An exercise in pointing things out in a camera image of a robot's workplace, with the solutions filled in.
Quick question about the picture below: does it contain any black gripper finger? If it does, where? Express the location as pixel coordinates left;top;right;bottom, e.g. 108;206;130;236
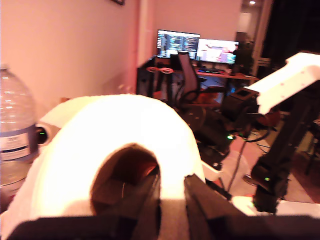
184;174;245;240
96;172;161;240

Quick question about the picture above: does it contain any white paper towel roll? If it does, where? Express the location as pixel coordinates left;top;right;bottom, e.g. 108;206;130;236
0;93;206;240

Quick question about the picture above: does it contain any black stand with pale rings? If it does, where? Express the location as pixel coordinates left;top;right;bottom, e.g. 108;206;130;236
146;65;176;101

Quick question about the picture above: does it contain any black flat screen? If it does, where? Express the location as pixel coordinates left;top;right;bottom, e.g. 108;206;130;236
136;56;158;97

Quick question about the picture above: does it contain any wooden computer desk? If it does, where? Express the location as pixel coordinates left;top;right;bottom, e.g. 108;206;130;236
172;68;260;83

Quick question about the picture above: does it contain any backlit keyboard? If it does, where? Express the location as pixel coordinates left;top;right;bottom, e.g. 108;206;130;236
197;68;226;75

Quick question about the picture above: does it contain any black mesh office chair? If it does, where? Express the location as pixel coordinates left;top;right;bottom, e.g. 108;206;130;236
177;51;226;103

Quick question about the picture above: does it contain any monitor showing bright pictures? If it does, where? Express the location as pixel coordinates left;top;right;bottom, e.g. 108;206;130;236
196;38;240;65

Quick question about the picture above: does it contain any dark houseplant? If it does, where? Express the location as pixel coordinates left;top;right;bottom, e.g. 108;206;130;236
234;37;255;76

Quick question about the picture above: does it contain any monitor showing dark code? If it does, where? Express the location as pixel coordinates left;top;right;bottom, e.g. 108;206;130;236
156;29;201;60

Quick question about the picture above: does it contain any large clear water bottle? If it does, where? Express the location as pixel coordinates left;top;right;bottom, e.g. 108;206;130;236
0;63;40;193

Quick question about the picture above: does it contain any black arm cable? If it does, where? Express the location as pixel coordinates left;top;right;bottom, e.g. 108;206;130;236
226;119;273;195

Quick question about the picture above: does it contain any small white round camera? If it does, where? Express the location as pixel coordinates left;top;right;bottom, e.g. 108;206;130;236
34;119;62;146

